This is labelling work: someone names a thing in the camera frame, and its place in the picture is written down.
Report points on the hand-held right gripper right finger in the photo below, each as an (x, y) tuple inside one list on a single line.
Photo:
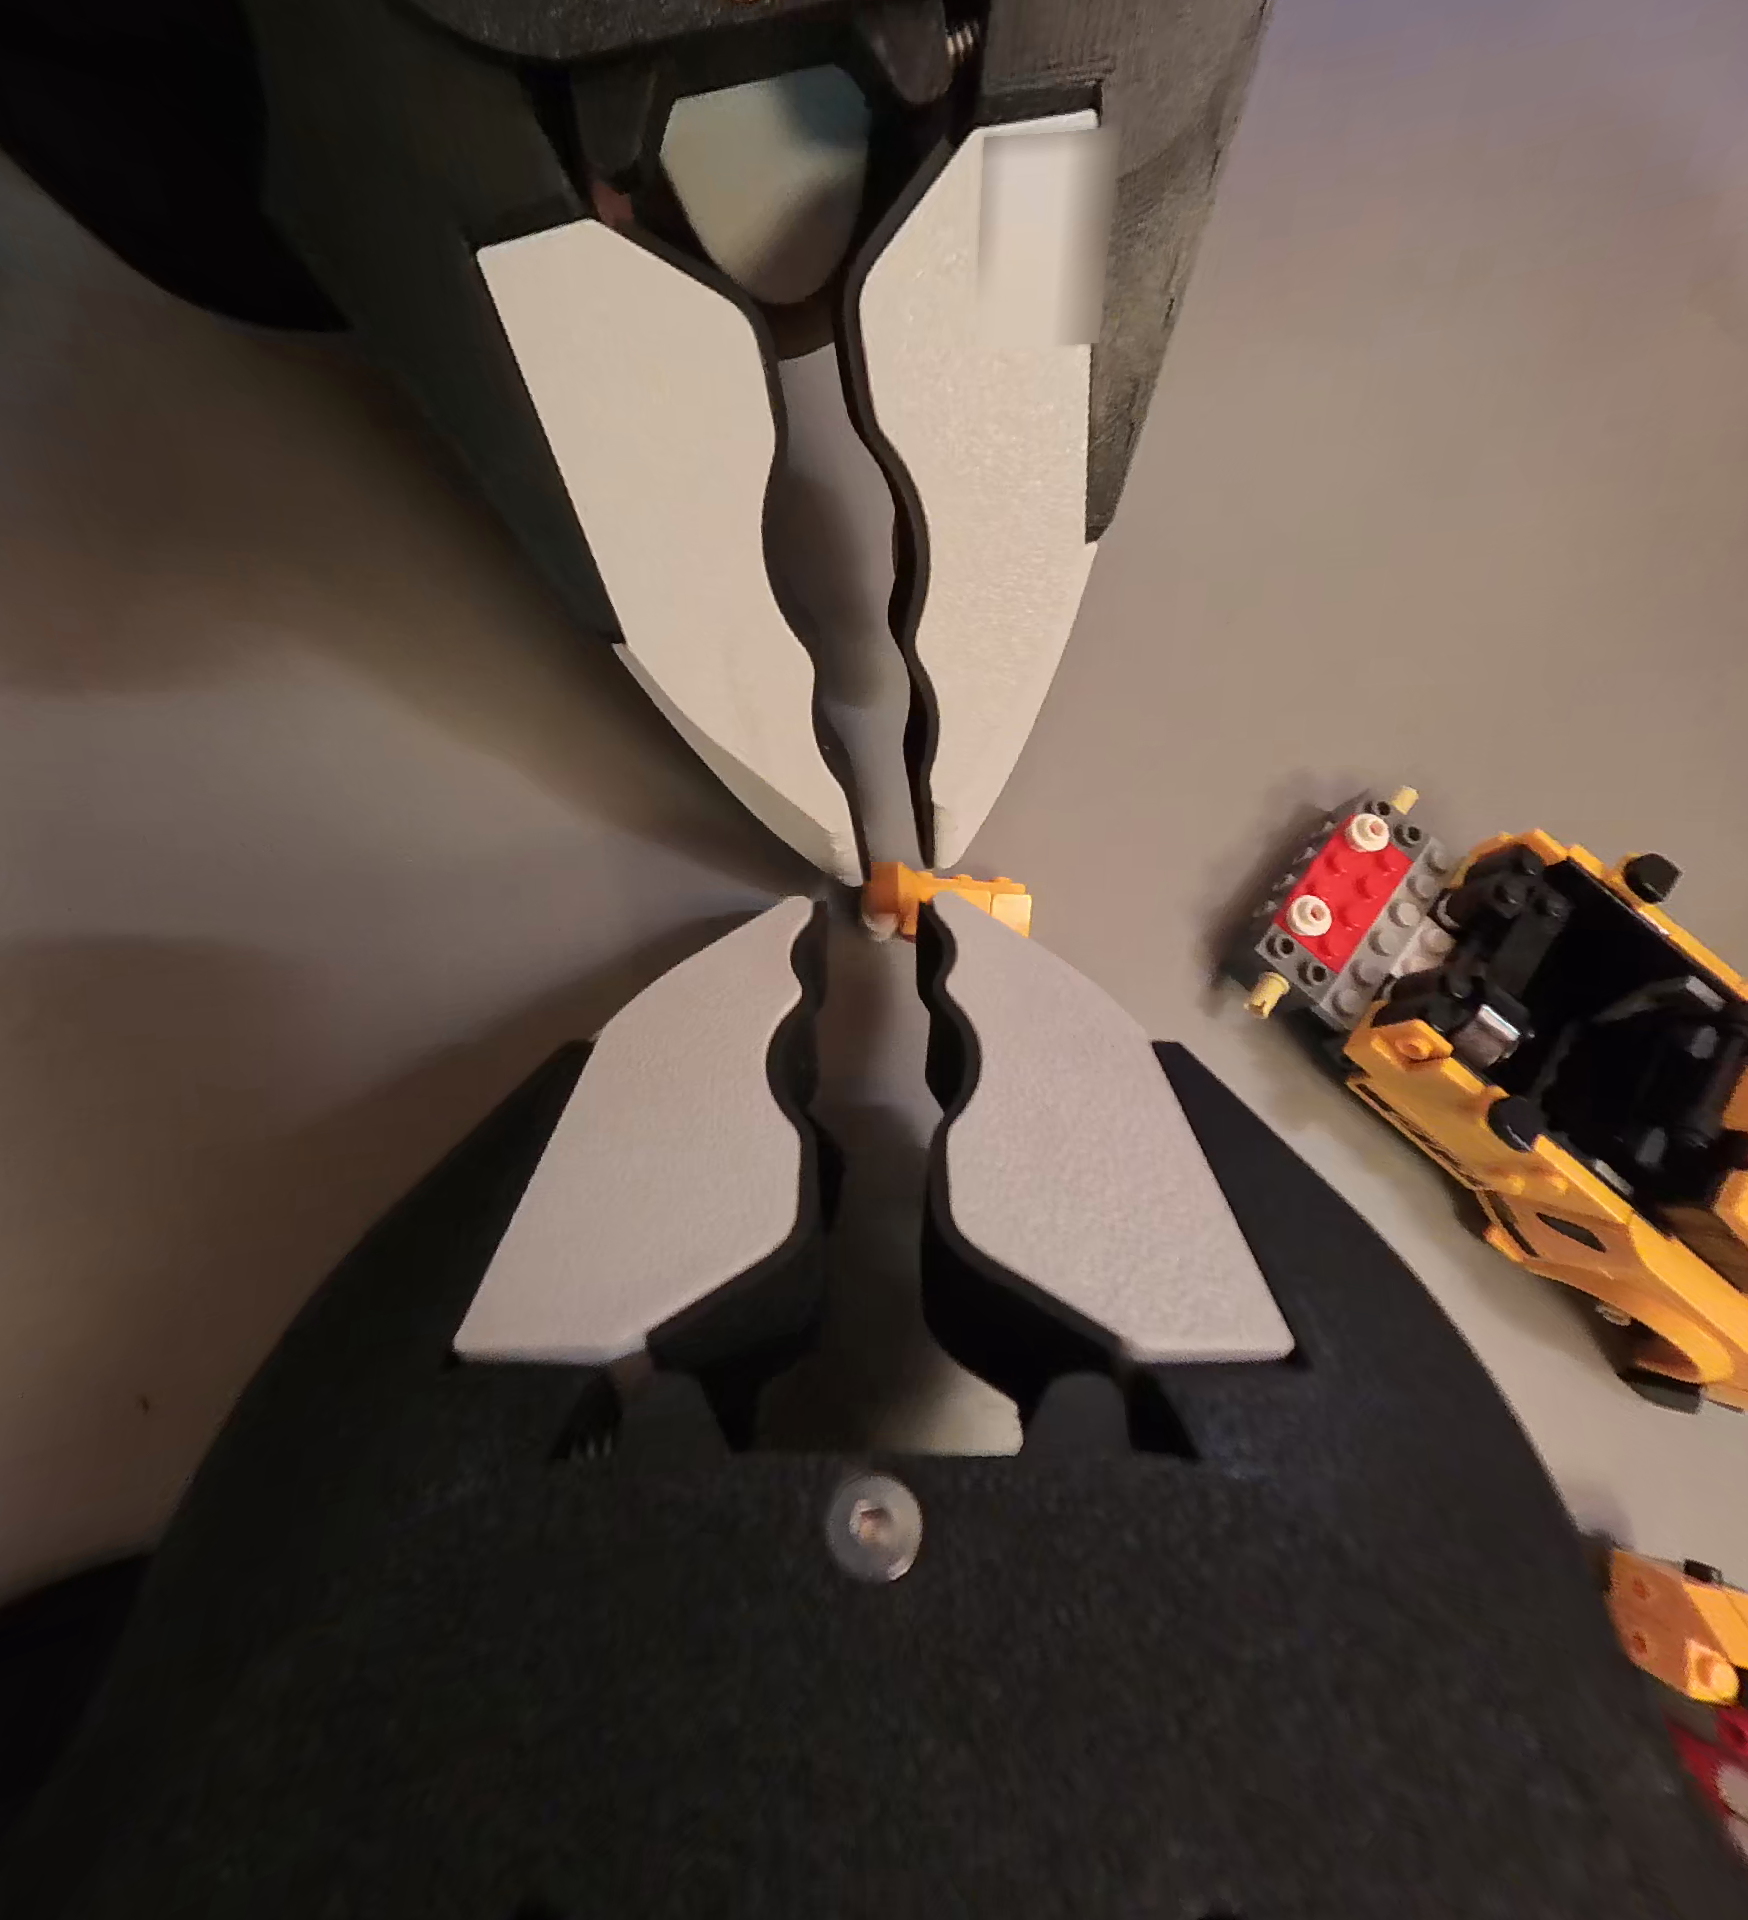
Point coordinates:
[(1114, 1185)]

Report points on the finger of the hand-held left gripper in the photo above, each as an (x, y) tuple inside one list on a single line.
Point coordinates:
[(636, 449), (993, 497)]

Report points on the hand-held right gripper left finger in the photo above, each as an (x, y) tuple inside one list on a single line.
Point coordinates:
[(650, 1185)]

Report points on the orange and red lego assembly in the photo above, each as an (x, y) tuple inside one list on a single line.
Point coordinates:
[(896, 888)]

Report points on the orange lego frame piece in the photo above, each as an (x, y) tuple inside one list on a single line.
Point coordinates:
[(1684, 1629)]

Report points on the yellow lego car model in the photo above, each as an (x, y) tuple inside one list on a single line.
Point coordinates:
[(1609, 1141)]

